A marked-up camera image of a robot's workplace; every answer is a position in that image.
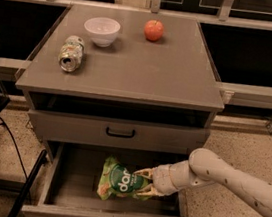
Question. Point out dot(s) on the grey drawer cabinet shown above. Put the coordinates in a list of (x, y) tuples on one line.
[(169, 82)]

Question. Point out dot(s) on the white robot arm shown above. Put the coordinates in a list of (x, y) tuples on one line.
[(203, 168)]

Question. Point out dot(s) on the red apple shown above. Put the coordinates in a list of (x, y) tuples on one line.
[(153, 30)]

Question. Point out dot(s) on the open grey lower drawer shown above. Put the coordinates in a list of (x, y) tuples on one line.
[(70, 189)]

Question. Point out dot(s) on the crushed silver soda can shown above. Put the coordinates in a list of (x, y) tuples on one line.
[(71, 53)]

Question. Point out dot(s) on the green rice chip bag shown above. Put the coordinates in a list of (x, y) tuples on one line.
[(117, 180)]

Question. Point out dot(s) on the white bowl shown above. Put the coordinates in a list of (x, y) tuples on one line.
[(102, 31)]

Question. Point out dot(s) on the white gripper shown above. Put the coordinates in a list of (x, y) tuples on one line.
[(160, 179)]

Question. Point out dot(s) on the black upper drawer handle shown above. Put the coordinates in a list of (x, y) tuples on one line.
[(121, 134)]

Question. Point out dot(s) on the grey upper drawer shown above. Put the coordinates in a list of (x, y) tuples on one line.
[(81, 129)]

